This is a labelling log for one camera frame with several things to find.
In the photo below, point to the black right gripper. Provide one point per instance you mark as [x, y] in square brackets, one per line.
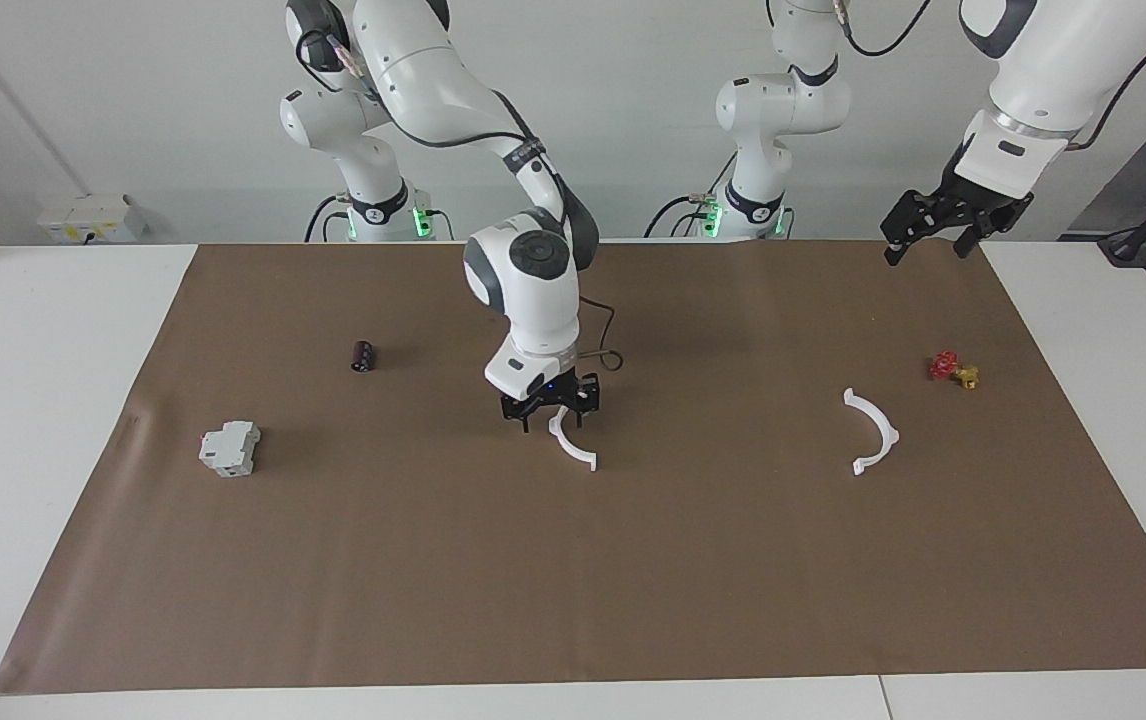
[548, 395]

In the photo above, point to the brown paper table mat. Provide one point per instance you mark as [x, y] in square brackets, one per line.
[573, 580]

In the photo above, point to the black cylindrical capacitor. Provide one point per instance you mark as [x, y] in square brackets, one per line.
[363, 356]

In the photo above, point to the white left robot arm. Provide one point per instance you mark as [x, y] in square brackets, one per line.
[783, 110]

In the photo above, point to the white circuit breaker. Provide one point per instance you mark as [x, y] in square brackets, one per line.
[230, 448]

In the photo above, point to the white wall socket box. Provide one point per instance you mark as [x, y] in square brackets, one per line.
[93, 218]

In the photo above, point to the brass valve red handwheel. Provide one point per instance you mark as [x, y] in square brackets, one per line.
[945, 366]

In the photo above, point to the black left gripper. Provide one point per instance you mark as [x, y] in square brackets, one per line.
[958, 190]

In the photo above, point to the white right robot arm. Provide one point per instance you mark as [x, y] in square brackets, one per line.
[533, 290]

